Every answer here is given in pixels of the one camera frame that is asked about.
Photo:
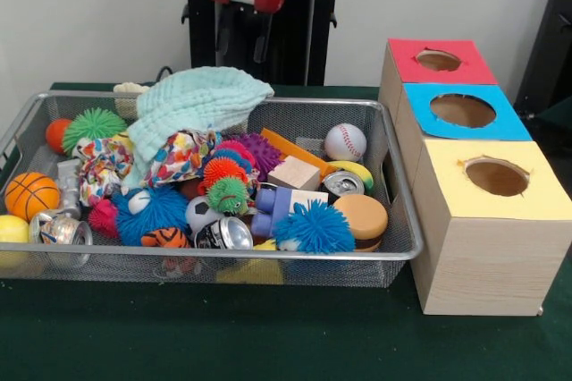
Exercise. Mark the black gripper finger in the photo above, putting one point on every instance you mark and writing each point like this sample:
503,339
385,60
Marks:
261,48
223,41

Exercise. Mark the mint green cloth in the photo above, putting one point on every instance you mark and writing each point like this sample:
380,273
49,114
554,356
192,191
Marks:
196,99

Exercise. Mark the cream knitted cloth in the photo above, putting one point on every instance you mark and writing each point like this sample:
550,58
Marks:
127,88

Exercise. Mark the clear mesh bin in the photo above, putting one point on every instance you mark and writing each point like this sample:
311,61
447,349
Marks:
313,271

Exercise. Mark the wooden box with three holes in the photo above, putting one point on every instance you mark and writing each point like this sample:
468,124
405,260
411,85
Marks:
482,260

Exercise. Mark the white toy baseball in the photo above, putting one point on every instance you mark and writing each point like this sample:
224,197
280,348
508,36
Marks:
345,143

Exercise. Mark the wooden cube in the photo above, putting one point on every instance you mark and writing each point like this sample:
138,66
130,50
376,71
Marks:
295,173

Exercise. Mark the green spiky ball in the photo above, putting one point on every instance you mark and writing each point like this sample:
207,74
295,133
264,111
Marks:
94,126

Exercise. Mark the blue spiky ball with eyes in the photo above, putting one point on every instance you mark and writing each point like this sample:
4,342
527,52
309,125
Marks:
156,215

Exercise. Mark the toy hamburger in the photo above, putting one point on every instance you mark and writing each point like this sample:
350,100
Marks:
362,217

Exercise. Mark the orange toy basketball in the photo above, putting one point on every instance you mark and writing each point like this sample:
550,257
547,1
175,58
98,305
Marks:
32,195

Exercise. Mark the crushed white printed can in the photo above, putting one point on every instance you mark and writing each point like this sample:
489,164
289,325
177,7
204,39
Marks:
60,231

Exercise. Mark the yellow ball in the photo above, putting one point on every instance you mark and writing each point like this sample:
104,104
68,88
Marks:
12,229

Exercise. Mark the dark green table cloth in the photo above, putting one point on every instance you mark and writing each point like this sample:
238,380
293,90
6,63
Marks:
558,115
223,336

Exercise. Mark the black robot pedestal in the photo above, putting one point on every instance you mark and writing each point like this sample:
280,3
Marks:
304,32

